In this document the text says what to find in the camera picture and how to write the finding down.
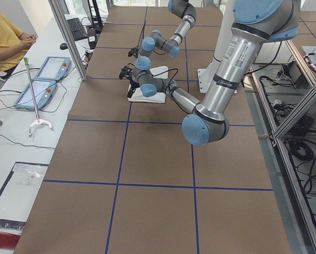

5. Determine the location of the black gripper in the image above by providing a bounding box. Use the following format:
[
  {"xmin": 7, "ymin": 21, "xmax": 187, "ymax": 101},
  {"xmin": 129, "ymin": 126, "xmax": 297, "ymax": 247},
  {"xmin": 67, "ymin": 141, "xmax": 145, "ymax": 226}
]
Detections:
[{"xmin": 127, "ymin": 77, "xmax": 140, "ymax": 98}]

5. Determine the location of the white long-sleeve printed shirt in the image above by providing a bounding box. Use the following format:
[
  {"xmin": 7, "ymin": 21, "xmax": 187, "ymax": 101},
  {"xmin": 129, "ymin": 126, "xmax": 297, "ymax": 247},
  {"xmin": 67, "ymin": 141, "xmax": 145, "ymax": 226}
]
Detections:
[{"xmin": 128, "ymin": 66, "xmax": 168, "ymax": 103}]

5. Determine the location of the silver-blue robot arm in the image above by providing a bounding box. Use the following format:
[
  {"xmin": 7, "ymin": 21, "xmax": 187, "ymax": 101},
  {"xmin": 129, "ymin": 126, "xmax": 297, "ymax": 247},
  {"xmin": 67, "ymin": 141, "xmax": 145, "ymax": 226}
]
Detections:
[
  {"xmin": 119, "ymin": 1, "xmax": 301, "ymax": 146},
  {"xmin": 137, "ymin": 0, "xmax": 196, "ymax": 58}
]

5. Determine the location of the black keyboard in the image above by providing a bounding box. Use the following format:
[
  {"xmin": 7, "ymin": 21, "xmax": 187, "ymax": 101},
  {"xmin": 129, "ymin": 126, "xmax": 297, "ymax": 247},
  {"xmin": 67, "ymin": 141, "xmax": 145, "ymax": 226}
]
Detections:
[{"xmin": 66, "ymin": 17, "xmax": 87, "ymax": 41}]

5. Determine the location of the upper blue teach pendant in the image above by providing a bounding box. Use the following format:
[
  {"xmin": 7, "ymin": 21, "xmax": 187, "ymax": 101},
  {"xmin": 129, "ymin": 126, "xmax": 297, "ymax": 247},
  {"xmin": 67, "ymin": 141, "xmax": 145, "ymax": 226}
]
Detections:
[{"xmin": 35, "ymin": 56, "xmax": 71, "ymax": 81}]

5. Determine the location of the blue teach pendant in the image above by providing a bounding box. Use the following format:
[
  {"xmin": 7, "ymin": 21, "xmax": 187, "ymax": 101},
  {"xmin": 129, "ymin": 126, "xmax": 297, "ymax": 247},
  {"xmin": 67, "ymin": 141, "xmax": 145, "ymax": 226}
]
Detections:
[
  {"xmin": 13, "ymin": 79, "xmax": 57, "ymax": 110},
  {"xmin": 35, "ymin": 56, "xmax": 71, "ymax": 81}
]

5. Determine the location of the black computer mouse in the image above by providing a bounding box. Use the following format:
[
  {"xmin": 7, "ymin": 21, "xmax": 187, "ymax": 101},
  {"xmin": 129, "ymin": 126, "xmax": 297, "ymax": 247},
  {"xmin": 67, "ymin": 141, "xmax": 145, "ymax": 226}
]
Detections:
[{"xmin": 59, "ymin": 43, "xmax": 68, "ymax": 50}]

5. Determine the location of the lower blue teach pendant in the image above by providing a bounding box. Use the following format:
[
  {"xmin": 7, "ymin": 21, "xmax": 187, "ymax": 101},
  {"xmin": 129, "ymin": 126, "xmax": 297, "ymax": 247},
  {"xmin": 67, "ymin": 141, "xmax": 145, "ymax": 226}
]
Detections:
[{"xmin": 13, "ymin": 79, "xmax": 57, "ymax": 110}]

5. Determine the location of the brown paper table cover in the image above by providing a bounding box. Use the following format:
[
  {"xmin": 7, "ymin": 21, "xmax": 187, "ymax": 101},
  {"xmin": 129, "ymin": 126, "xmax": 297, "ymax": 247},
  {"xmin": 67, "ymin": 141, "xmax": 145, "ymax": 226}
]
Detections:
[{"xmin": 15, "ymin": 6, "xmax": 291, "ymax": 253}]

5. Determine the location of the reacher grabber tool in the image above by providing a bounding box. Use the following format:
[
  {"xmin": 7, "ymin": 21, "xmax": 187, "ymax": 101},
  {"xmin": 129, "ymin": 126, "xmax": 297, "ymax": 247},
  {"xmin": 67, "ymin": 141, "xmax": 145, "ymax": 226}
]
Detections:
[{"xmin": 24, "ymin": 57, "xmax": 55, "ymax": 136}]

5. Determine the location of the person in yellow shirt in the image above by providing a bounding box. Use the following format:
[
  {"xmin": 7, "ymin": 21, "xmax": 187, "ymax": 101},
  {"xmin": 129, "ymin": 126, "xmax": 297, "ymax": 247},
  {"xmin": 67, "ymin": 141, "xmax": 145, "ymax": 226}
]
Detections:
[{"xmin": 0, "ymin": 13, "xmax": 38, "ymax": 74}]

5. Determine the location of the clear plastic document sleeve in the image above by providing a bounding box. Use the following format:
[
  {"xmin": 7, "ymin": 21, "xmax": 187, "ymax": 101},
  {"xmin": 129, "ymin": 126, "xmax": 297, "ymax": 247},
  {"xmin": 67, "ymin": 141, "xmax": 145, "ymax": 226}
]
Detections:
[{"xmin": 0, "ymin": 162, "xmax": 48, "ymax": 222}]

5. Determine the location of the white camera pole with base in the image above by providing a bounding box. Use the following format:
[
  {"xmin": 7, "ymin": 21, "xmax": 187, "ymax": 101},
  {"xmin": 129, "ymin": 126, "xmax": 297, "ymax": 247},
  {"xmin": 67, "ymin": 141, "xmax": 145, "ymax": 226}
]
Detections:
[{"xmin": 197, "ymin": 0, "xmax": 234, "ymax": 94}]

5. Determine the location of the aluminium frame post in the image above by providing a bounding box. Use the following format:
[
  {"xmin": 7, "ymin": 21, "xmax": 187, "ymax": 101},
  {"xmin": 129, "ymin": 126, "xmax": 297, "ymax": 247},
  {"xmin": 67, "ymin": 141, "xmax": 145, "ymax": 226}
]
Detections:
[{"xmin": 48, "ymin": 0, "xmax": 87, "ymax": 81}]

